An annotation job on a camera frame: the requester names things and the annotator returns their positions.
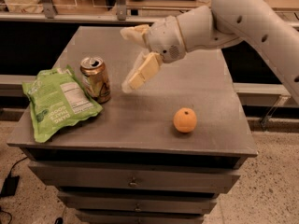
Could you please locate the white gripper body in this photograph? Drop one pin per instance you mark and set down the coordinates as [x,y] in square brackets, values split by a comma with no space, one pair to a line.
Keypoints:
[164,40]

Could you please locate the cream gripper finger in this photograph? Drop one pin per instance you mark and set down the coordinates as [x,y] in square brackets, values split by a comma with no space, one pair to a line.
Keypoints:
[146,66]
[136,34]

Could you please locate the orange soda can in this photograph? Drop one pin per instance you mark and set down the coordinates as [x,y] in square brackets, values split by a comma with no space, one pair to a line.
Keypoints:
[95,78]

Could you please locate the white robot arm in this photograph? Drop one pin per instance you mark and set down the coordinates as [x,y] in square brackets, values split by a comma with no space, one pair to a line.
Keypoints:
[224,24]

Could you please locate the green rice chip bag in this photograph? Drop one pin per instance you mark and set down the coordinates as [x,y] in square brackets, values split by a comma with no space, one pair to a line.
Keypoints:
[57,100]

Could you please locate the orange fruit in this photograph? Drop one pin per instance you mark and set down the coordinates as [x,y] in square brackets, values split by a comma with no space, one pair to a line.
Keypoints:
[185,120]

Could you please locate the grey drawer cabinet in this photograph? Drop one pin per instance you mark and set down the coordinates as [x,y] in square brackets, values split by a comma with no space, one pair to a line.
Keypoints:
[129,164]

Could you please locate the black power adapter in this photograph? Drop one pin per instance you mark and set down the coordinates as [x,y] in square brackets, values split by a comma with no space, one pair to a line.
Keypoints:
[10,186]

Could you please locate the metal railing frame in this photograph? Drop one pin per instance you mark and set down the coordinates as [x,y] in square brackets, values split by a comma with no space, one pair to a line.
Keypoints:
[94,11]

